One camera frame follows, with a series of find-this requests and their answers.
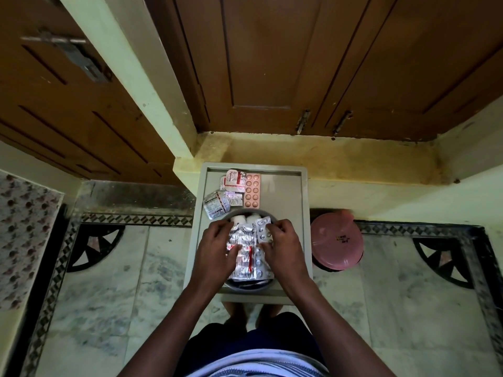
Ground person's foot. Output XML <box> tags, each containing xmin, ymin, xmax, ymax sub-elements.
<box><xmin>255</xmin><ymin>304</ymin><xmax>284</xmax><ymax>323</ymax></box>
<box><xmin>223</xmin><ymin>302</ymin><xmax>249</xmax><ymax>328</ymax></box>

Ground grey metal bowl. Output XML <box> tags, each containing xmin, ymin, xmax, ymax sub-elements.
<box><xmin>217</xmin><ymin>208</ymin><xmax>282</xmax><ymax>291</ymax></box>

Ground person's right forearm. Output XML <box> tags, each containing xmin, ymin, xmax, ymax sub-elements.
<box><xmin>277</xmin><ymin>277</ymin><xmax>397</xmax><ymax>377</ymax></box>

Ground pink round plastic lid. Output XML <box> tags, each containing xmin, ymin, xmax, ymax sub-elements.
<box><xmin>310</xmin><ymin>210</ymin><xmax>364</xmax><ymax>271</ymax></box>

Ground person's left forearm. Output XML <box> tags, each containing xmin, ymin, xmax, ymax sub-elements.
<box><xmin>117</xmin><ymin>277</ymin><xmax>227</xmax><ymax>377</ymax></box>

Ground crumpled silver blister pack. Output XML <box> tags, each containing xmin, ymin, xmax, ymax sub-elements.
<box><xmin>202</xmin><ymin>191</ymin><xmax>232</xmax><ymax>220</ymax></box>

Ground small silver blister pack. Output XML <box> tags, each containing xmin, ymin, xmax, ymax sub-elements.
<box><xmin>255</xmin><ymin>216</ymin><xmax>273</xmax><ymax>245</ymax></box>

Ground white red blister pack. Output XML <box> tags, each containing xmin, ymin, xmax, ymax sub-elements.
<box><xmin>223</xmin><ymin>169</ymin><xmax>248</xmax><ymax>192</ymax></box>

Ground brown wooden door with latch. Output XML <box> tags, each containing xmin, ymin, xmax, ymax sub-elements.
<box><xmin>0</xmin><ymin>0</ymin><xmax>186</xmax><ymax>187</ymax></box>

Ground white striped shirt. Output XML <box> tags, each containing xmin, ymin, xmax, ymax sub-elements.
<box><xmin>188</xmin><ymin>350</ymin><xmax>330</xmax><ymax>377</ymax></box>

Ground pink tablet blister pack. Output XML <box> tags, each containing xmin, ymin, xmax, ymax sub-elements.
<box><xmin>242</xmin><ymin>173</ymin><xmax>262</xmax><ymax>209</ymax></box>

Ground grey plastic stool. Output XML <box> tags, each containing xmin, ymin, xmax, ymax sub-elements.
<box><xmin>183</xmin><ymin>162</ymin><xmax>314</xmax><ymax>307</ymax></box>

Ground person's right hand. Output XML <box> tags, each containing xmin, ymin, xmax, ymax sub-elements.
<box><xmin>262</xmin><ymin>219</ymin><xmax>312</xmax><ymax>288</ymax></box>

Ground metal door latch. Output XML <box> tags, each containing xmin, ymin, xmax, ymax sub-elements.
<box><xmin>21</xmin><ymin>30</ymin><xmax>110</xmax><ymax>84</ymax></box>

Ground dark shorts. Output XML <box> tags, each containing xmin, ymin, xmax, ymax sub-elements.
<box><xmin>174</xmin><ymin>312</ymin><xmax>329</xmax><ymax>377</ymax></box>

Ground person's right foot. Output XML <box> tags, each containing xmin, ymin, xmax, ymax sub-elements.
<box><xmin>255</xmin><ymin>304</ymin><xmax>284</xmax><ymax>323</ymax></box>

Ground person's left hand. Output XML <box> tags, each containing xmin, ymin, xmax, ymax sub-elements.
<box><xmin>191</xmin><ymin>220</ymin><xmax>243</xmax><ymax>288</ymax></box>

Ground metal door bolt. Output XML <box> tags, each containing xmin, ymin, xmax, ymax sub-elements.
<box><xmin>295</xmin><ymin>109</ymin><xmax>311</xmax><ymax>135</ymax></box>
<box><xmin>333</xmin><ymin>110</ymin><xmax>354</xmax><ymax>136</ymax></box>

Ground floral patterned cloth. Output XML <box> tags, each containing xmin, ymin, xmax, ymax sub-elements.
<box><xmin>0</xmin><ymin>170</ymin><xmax>66</xmax><ymax>313</ymax></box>

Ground person's left foot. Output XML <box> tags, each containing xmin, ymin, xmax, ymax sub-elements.
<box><xmin>223</xmin><ymin>302</ymin><xmax>249</xmax><ymax>328</ymax></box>

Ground brown wooden cabinet door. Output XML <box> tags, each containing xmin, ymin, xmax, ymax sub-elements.
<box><xmin>312</xmin><ymin>0</ymin><xmax>503</xmax><ymax>142</ymax></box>
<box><xmin>143</xmin><ymin>0</ymin><xmax>393</xmax><ymax>135</ymax></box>

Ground pile of silver blister packs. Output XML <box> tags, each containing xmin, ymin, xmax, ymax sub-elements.
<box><xmin>226</xmin><ymin>222</ymin><xmax>275</xmax><ymax>280</ymax></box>

